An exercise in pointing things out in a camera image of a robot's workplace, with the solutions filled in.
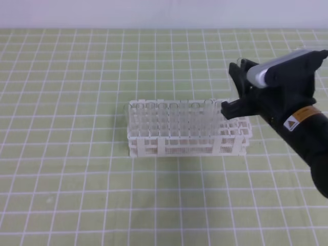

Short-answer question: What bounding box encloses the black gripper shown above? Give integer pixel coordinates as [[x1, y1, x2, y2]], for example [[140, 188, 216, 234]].
[[221, 50, 327, 119]]

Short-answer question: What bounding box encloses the white plastic test tube rack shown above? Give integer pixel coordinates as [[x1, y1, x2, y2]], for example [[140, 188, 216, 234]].
[[124, 99, 253, 157]]

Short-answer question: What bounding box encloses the clear glass test tube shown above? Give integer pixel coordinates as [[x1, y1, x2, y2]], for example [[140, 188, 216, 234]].
[[229, 58, 249, 99]]

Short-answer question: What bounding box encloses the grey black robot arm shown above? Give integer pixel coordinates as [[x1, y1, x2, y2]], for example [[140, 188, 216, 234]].
[[221, 49, 327, 197]]

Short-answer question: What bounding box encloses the clear test tube in rack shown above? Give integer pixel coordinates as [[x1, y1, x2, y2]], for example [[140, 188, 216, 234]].
[[211, 100, 222, 136], [190, 102, 200, 146], [179, 100, 189, 137], [202, 99, 213, 144]]

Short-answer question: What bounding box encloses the green checkered tablecloth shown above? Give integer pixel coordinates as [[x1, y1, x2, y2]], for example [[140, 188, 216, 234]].
[[1, 29, 327, 245]]

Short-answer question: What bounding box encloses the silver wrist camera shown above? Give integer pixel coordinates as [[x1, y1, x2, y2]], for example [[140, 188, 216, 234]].
[[245, 49, 312, 89]]

